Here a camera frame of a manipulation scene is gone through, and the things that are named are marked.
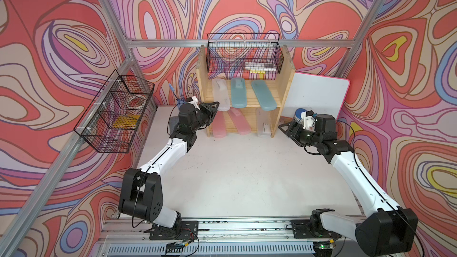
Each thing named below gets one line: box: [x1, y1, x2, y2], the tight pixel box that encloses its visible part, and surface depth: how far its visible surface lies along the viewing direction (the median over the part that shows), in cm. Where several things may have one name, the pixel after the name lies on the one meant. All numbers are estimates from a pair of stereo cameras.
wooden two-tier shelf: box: [195, 44, 296, 139], surface depth 90 cm
